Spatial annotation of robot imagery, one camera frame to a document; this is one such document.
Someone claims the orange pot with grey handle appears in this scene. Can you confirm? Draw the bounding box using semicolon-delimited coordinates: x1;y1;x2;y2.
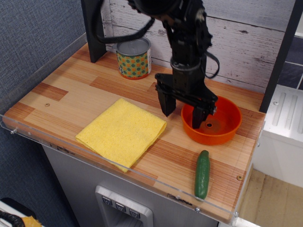
181;96;242;145

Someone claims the black frame post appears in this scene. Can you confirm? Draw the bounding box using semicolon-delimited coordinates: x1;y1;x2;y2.
81;0;107;63
259;0;303;113

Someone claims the yellow object bottom left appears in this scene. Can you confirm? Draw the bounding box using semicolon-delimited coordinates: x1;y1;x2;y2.
21;216;43;227

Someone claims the patterned tin can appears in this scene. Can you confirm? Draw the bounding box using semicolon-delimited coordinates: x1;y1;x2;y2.
113;37;152;80

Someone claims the green toy cucumber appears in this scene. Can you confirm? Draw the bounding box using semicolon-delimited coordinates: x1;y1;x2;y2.
195;150;210;200

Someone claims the black left frame post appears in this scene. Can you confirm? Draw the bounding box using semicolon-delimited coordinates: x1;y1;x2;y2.
81;0;107;63

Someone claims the silver dispenser panel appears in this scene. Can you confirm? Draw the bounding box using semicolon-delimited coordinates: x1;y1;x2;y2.
95;185;154;227

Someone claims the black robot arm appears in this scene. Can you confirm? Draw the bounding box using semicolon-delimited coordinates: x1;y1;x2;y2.
128;0;218;129

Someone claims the clear acrylic front guard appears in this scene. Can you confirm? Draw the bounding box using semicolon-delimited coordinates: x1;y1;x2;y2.
1;116;238;227

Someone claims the yellow cloth napkin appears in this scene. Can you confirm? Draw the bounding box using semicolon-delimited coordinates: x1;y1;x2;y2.
75;99;167;173

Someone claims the grey toy fridge cabinet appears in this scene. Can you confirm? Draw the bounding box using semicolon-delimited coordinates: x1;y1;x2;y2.
44;146;218;227

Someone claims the white toy sink unit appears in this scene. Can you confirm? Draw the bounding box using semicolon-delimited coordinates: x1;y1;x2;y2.
252;85;303;187

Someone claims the black right frame post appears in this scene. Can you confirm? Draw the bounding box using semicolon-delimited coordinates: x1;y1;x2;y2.
259;0;303;113

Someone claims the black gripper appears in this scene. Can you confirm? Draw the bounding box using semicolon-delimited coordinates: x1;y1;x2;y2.
155;61;218;129

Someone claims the black braided cable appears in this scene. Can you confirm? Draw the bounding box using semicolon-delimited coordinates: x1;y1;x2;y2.
0;0;156;227

